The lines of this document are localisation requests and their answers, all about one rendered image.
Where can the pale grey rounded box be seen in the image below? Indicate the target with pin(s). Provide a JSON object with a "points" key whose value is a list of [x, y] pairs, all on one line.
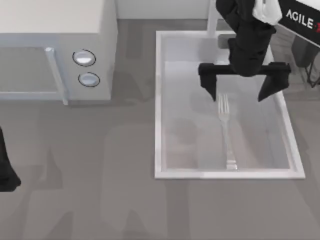
{"points": [[267, 11]]}

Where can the tall white tap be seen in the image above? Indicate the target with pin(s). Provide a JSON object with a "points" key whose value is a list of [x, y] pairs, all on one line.
{"points": [[212, 20]]}

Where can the silver fork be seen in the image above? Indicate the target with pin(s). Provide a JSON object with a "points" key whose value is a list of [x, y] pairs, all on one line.
{"points": [[227, 135]]}

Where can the white sink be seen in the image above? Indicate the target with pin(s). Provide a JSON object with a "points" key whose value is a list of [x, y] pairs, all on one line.
{"points": [[250, 174]]}

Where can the small silver microwave knob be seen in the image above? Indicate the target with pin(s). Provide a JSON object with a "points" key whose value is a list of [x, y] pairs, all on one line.
{"points": [[89, 79]]}

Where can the large silver microwave knob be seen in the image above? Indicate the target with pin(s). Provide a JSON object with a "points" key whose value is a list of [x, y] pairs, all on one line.
{"points": [[84, 58]]}

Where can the pale microwave oven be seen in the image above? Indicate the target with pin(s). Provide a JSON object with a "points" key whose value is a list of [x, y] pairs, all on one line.
{"points": [[100, 15]]}

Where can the glass microwave door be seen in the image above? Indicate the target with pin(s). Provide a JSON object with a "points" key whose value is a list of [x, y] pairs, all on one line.
{"points": [[25, 70]]}

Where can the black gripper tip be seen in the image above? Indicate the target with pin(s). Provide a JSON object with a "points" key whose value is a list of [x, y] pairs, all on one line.
{"points": [[6, 170]]}

